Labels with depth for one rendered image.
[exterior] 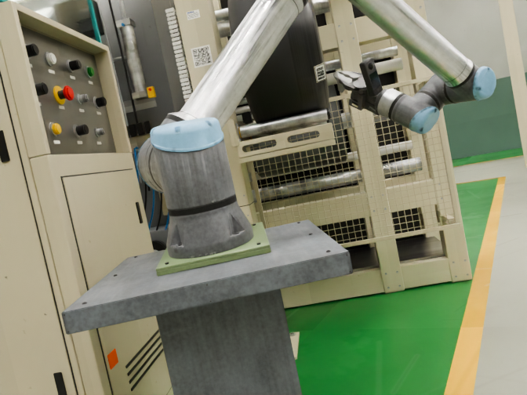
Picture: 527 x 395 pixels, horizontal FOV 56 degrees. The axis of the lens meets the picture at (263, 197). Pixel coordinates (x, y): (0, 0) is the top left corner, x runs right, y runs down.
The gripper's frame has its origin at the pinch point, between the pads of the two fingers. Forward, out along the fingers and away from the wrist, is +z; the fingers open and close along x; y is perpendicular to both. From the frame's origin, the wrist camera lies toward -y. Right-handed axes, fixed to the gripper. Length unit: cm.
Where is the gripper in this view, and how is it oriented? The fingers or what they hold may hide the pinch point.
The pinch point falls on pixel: (336, 72)
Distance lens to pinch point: 175.3
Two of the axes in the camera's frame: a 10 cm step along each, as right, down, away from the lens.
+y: 0.5, 6.9, 7.2
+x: 7.2, -5.3, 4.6
